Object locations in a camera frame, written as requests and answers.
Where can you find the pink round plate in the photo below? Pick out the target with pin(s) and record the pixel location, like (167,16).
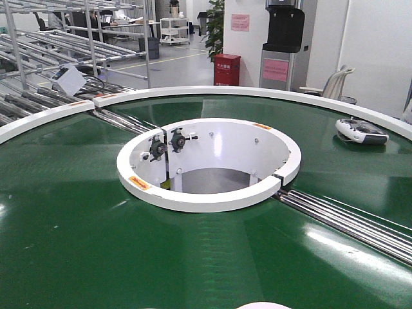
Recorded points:
(261,305)

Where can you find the green circular conveyor belt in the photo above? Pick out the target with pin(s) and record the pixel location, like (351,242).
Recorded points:
(73,237)

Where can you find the white outer conveyor rim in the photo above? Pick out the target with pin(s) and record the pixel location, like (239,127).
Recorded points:
(22,125)

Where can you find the red fire extinguisher cabinet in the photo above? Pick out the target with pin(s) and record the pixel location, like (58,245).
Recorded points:
(226,69)

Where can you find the green potted plant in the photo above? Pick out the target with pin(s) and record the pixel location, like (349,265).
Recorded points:
(215,28)

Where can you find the black silver water dispenser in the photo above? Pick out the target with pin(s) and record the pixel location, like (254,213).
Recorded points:
(285,35)

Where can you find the white wheeled cart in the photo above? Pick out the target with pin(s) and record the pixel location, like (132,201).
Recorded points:
(174,31)

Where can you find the white office chair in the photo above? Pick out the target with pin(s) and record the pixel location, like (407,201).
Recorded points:
(334,85)

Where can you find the white grey remote controller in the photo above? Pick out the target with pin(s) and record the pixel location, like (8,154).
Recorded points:
(361,132)

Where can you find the white control box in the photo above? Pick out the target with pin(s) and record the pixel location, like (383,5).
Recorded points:
(68,80)

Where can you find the metal roller rack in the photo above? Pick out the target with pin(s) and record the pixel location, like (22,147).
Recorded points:
(47,51)

